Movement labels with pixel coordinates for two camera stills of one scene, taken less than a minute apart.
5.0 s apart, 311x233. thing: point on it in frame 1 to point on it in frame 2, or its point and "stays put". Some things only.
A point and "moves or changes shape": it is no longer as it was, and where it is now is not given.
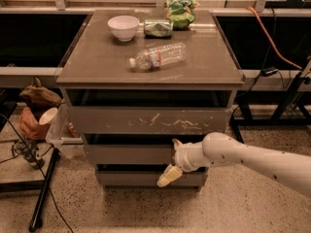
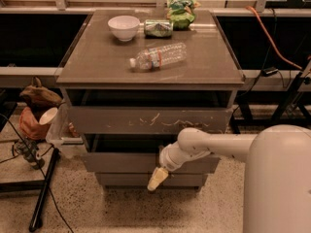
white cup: x=48 y=116 stays put
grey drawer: x=128 y=153 moves or changes shape
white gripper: x=182 y=158 to x=168 y=159
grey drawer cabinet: x=137 y=82 stays put
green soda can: x=158 y=28 stays put
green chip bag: x=181 y=12 stays put
